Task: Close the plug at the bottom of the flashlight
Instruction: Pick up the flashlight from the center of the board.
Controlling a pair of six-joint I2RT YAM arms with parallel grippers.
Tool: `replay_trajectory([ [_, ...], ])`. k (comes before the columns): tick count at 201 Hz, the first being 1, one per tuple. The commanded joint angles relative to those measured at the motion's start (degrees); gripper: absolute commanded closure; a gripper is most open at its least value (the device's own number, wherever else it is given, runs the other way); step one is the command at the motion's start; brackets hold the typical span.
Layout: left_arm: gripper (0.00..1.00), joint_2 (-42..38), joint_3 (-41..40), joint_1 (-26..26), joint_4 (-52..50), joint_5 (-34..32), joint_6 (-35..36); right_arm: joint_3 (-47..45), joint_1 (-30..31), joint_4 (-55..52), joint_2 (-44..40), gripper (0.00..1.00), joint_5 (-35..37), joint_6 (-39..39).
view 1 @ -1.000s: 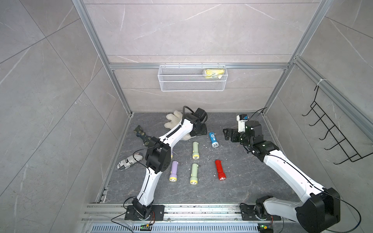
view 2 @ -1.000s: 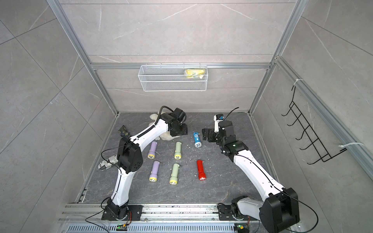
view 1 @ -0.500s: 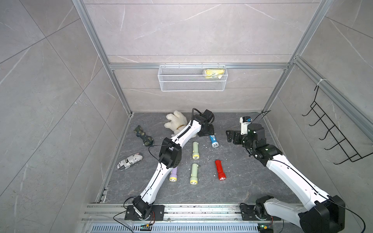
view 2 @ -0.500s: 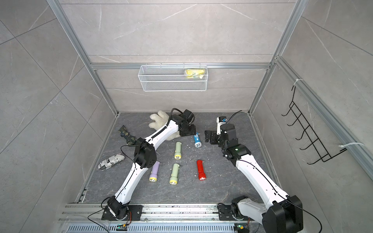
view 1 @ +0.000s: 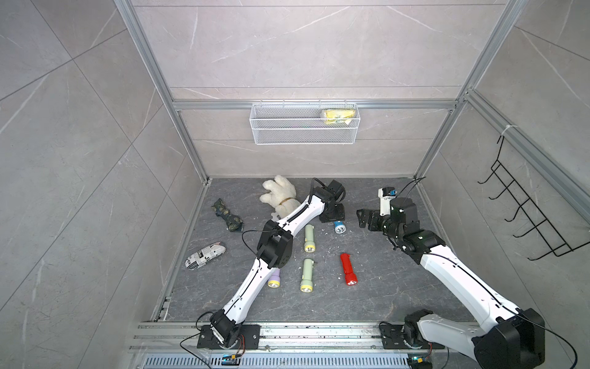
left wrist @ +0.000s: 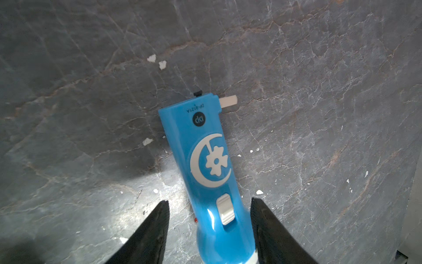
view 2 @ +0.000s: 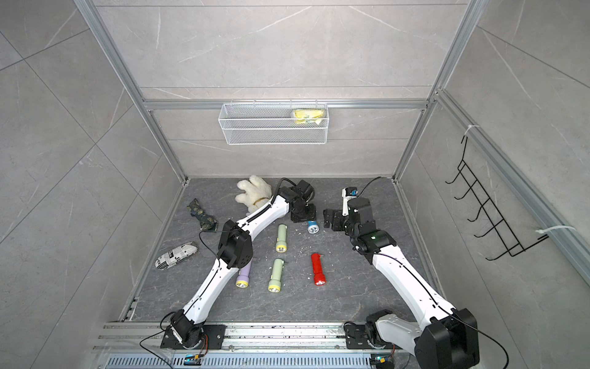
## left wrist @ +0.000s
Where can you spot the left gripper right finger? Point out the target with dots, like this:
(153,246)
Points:
(274,243)

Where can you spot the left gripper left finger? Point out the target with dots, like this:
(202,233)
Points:
(148,244)

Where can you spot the blue flashlight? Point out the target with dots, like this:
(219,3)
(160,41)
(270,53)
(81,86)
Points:
(195,136)

